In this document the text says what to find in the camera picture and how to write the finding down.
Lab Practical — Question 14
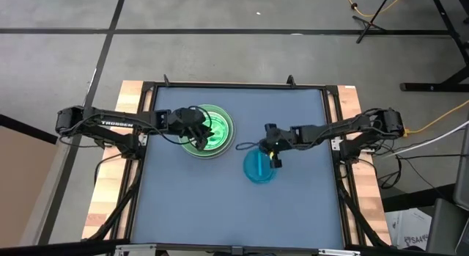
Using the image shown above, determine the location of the light wooden table board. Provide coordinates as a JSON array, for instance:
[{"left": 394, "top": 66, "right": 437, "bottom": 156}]
[
  {"left": 81, "top": 79, "right": 155, "bottom": 241},
  {"left": 335, "top": 84, "right": 392, "bottom": 246}
]

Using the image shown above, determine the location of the grey office chair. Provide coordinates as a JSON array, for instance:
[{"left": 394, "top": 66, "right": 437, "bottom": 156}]
[{"left": 426, "top": 118, "right": 469, "bottom": 256}]

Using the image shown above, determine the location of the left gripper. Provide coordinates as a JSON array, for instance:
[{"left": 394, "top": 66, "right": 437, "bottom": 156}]
[{"left": 170, "top": 106, "right": 215, "bottom": 151}]

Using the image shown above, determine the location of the white cable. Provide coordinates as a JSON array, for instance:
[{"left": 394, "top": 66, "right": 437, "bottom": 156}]
[{"left": 380, "top": 122, "right": 469, "bottom": 158}]

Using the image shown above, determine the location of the black power cable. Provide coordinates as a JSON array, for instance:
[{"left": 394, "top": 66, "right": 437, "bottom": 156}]
[{"left": 375, "top": 147, "right": 469, "bottom": 193}]

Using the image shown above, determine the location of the large green plastic plate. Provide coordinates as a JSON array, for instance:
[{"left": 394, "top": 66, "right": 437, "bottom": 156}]
[{"left": 178, "top": 103, "right": 237, "bottom": 160}]

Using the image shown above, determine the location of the brown wooden panel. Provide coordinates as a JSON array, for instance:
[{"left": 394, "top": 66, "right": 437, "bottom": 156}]
[{"left": 0, "top": 114, "right": 59, "bottom": 249}]

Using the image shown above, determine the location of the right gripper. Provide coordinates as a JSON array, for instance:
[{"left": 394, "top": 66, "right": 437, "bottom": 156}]
[{"left": 259, "top": 122, "right": 296, "bottom": 169}]

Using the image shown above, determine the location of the silver metal bracket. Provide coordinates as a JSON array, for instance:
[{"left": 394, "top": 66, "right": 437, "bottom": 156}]
[
  {"left": 115, "top": 243, "right": 158, "bottom": 256},
  {"left": 317, "top": 248, "right": 362, "bottom": 256}
]

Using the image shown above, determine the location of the blue bowl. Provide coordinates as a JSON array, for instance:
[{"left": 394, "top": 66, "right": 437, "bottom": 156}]
[{"left": 243, "top": 147, "right": 278, "bottom": 185}]

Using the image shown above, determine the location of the black tripod stand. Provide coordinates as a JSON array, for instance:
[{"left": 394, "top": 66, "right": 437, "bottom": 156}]
[{"left": 351, "top": 0, "right": 393, "bottom": 44}]

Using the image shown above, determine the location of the green bowl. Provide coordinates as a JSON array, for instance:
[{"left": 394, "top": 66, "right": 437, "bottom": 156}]
[{"left": 193, "top": 109, "right": 232, "bottom": 151}]

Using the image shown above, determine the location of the white box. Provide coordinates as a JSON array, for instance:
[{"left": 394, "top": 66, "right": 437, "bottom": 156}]
[{"left": 384, "top": 207, "right": 432, "bottom": 252}]

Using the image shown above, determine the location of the black metal table frame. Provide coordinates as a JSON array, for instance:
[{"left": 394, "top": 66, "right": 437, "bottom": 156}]
[{"left": 81, "top": 74, "right": 392, "bottom": 256}]

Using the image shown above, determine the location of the blue-grey table mat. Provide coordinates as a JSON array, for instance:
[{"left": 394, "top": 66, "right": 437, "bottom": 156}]
[{"left": 133, "top": 86, "right": 347, "bottom": 249}]

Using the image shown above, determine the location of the black desk leg frame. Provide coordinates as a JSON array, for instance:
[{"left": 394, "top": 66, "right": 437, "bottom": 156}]
[{"left": 399, "top": 0, "right": 469, "bottom": 93}]

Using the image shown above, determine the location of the yellow extension cable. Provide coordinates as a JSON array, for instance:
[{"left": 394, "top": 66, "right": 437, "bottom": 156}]
[
  {"left": 340, "top": 0, "right": 407, "bottom": 18},
  {"left": 402, "top": 100, "right": 469, "bottom": 136}
]

